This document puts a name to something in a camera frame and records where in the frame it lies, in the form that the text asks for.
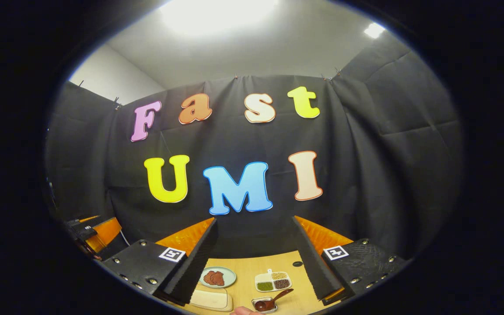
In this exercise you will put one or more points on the white compartment dish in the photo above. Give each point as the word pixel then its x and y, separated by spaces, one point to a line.
pixel 260 278

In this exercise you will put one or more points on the pile of green beans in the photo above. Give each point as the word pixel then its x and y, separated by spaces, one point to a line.
pixel 265 286

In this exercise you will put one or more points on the brown wooden spoon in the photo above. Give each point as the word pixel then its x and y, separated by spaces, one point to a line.
pixel 264 305

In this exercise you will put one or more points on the brown meat slice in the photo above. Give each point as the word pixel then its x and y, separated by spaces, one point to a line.
pixel 208 277
pixel 218 278

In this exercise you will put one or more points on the large ceiling light panel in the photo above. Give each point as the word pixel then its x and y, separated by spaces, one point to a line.
pixel 217 15

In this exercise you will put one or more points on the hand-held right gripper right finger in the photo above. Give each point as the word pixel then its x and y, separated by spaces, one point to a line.
pixel 315 262

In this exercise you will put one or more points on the pile of yellow beans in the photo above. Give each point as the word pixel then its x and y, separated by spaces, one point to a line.
pixel 279 276

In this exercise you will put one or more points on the pile of brown beans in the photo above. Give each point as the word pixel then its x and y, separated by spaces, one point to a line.
pixel 282 284

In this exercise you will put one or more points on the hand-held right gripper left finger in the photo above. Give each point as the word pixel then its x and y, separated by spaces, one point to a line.
pixel 193 262

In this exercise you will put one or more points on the glass rice tray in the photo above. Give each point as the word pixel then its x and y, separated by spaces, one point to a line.
pixel 228 302

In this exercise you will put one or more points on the black backdrop cloth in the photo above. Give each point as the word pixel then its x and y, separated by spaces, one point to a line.
pixel 365 175

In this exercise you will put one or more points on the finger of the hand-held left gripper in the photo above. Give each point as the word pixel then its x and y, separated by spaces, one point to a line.
pixel 107 232
pixel 83 219

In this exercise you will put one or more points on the small ceiling light panel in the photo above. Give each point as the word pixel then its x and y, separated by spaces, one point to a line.
pixel 374 30

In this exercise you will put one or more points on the pale blue plate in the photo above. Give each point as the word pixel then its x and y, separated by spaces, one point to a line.
pixel 230 275

